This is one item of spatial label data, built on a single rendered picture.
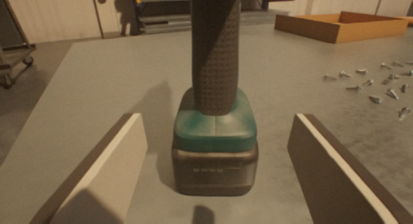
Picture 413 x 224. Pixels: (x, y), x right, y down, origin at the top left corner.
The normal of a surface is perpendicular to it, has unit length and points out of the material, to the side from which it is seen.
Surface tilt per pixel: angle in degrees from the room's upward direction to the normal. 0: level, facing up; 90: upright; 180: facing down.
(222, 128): 25
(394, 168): 0
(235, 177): 90
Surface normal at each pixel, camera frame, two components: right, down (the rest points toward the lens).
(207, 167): -0.03, 0.51
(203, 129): -0.05, -0.58
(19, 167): -0.01, -0.86
